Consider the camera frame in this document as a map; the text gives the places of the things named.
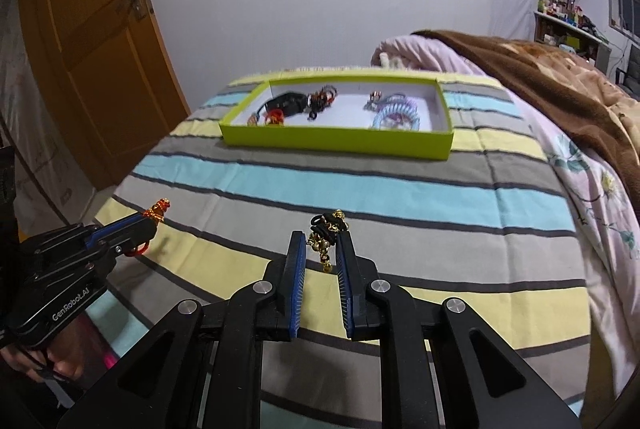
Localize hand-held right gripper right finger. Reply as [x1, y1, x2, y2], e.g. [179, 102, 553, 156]
[336, 231, 583, 429]

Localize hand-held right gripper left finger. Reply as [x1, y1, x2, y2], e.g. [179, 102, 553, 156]
[57, 230, 307, 429]

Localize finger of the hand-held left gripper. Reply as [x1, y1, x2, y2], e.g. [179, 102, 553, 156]
[97, 229, 155, 258]
[85, 214, 157, 242]

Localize red cord beaded pendant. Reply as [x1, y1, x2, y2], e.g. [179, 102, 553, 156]
[127, 200, 172, 257]

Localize black hair tie gold bells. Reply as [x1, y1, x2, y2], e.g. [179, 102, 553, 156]
[306, 210, 347, 272]

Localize green cardboard box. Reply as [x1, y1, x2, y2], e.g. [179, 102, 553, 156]
[219, 78, 455, 161]

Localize black hair tie pink charm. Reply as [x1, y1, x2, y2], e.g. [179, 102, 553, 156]
[245, 104, 268, 128]

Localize light blue spiral hair tie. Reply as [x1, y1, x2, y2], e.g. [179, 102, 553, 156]
[370, 105, 421, 131]

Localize brown beaded hair tie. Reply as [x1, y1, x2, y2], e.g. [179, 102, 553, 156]
[307, 85, 341, 120]

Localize grey hair tie gold charm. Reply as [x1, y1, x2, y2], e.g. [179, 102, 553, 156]
[364, 91, 396, 110]

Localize person's left hand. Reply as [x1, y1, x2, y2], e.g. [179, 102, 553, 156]
[0, 341, 88, 382]

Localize striped bedsheet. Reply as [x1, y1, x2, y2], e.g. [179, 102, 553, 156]
[85, 68, 593, 429]

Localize clear plastic sheet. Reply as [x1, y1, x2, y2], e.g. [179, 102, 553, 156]
[0, 0, 101, 220]

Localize orange wooden door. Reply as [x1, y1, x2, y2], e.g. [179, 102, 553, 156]
[17, 0, 191, 190]

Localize black fitness band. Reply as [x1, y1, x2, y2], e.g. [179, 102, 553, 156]
[260, 92, 310, 116]

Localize metal door latch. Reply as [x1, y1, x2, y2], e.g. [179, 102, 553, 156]
[116, 0, 150, 20]

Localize pink pillow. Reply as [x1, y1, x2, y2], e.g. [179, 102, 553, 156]
[371, 34, 488, 77]

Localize white floral bedsheet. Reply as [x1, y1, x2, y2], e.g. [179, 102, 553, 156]
[515, 99, 640, 400]

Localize brown patterned blanket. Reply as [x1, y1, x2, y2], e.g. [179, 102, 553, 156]
[410, 29, 640, 210]

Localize cluttered white shelf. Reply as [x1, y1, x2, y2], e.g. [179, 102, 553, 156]
[532, 0, 613, 70]

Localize black chair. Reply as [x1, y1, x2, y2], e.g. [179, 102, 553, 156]
[614, 59, 640, 97]

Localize barred window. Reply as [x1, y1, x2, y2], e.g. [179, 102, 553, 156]
[607, 0, 640, 42]

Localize purple spiral hair tie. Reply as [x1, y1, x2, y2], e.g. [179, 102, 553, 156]
[387, 95, 420, 114]

